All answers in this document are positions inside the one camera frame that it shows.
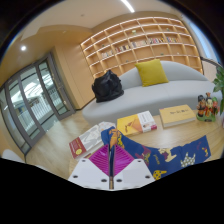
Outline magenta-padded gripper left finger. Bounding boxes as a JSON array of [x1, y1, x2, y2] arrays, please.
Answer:
[[68, 143, 111, 190]]

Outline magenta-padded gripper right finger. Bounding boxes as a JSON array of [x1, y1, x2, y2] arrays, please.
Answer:
[[112, 143, 156, 191]]

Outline blue patterned towel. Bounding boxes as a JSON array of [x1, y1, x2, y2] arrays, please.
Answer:
[[100, 126, 212, 181]]

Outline red and white book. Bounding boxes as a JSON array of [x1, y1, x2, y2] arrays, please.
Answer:
[[68, 121, 116, 160]]

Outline yellow and white book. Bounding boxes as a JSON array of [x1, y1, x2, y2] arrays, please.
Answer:
[[116, 110, 158, 137]]

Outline flat yellow book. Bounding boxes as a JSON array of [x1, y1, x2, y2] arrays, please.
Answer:
[[158, 104, 197, 129]]

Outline grey curved sofa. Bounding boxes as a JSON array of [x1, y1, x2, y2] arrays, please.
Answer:
[[81, 60, 223, 126]]

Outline white chair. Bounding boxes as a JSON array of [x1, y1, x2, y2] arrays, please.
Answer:
[[1, 148, 26, 164]]

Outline black bag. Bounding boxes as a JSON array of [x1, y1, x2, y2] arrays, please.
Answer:
[[91, 69, 125, 103]]

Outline grey-framed glass door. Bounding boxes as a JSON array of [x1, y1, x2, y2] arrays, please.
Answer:
[[0, 53, 76, 156]]

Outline colourful figurine group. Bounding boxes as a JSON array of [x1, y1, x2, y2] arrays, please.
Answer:
[[195, 92, 221, 123]]

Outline yellow cushion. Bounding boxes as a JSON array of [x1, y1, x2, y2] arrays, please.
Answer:
[[134, 58, 170, 88]]

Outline green potted plant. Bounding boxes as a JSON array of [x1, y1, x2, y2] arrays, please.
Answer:
[[200, 56, 224, 116]]

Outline long ceiling light strip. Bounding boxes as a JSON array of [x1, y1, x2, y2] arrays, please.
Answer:
[[120, 0, 136, 14]]

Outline wooden wall shelf unit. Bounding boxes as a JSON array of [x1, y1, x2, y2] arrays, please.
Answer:
[[79, 16, 204, 79]]

